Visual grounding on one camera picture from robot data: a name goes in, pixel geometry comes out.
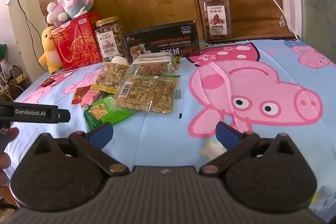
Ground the pink and blue plush toy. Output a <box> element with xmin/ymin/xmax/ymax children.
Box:
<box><xmin>47</xmin><ymin>0</ymin><xmax>94</xmax><ymax>26</ymax></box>

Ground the yellow duck plush toy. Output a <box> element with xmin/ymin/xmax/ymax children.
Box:
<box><xmin>39</xmin><ymin>26</ymin><xmax>63</xmax><ymax>75</ymax></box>

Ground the round cake packet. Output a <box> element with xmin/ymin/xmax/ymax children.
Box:
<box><xmin>129</xmin><ymin>53</ymin><xmax>180</xmax><ymax>77</ymax></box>

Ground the red gift box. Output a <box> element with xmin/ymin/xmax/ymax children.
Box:
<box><xmin>50</xmin><ymin>11</ymin><xmax>103</xmax><ymax>72</ymax></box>

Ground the person's left hand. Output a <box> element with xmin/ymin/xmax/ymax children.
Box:
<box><xmin>0</xmin><ymin>127</ymin><xmax>20</xmax><ymax>188</ymax></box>

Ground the cartoon pig printed blanket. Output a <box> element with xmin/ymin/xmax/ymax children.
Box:
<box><xmin>10</xmin><ymin>39</ymin><xmax>336</xmax><ymax>224</ymax></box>

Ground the brown seat cushion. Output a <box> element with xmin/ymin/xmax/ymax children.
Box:
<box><xmin>195</xmin><ymin>0</ymin><xmax>298</xmax><ymax>41</ymax></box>

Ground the pecan jar with gold lid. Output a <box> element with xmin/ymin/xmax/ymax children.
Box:
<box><xmin>200</xmin><ymin>0</ymin><xmax>233</xmax><ymax>42</ymax></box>

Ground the cashew jar with gold lid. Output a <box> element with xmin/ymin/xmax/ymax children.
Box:
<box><xmin>95</xmin><ymin>16</ymin><xmax>124</xmax><ymax>62</ymax></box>

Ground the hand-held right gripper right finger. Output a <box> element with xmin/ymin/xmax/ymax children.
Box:
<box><xmin>201</xmin><ymin>122</ymin><xmax>296</xmax><ymax>177</ymax></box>

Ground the clear melon seed packet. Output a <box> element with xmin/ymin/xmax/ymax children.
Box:
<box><xmin>115</xmin><ymin>74</ymin><xmax>182</xmax><ymax>114</ymax></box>

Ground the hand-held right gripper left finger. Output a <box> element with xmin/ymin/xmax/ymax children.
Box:
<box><xmin>31</xmin><ymin>123</ymin><xmax>130</xmax><ymax>177</ymax></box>

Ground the green cracker packet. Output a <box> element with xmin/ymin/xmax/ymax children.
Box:
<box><xmin>83</xmin><ymin>95</ymin><xmax>137</xmax><ymax>130</ymax></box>

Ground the red snack packet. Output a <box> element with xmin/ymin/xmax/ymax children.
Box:
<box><xmin>71</xmin><ymin>86</ymin><xmax>91</xmax><ymax>104</ymax></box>

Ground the yellow peanut packet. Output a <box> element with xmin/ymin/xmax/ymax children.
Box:
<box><xmin>91</xmin><ymin>62</ymin><xmax>129</xmax><ymax>94</ymax></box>

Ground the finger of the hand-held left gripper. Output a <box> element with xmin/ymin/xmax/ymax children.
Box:
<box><xmin>57</xmin><ymin>110</ymin><xmax>71</xmax><ymax>123</ymax></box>

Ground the pink snack packet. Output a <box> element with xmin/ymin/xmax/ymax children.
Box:
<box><xmin>81</xmin><ymin>89</ymin><xmax>104</xmax><ymax>108</ymax></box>

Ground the pile of cables and clutter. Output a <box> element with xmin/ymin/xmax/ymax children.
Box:
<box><xmin>0</xmin><ymin>46</ymin><xmax>32</xmax><ymax>100</ymax></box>

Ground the black cardboard box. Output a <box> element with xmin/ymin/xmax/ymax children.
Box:
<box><xmin>122</xmin><ymin>20</ymin><xmax>201</xmax><ymax>65</ymax></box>

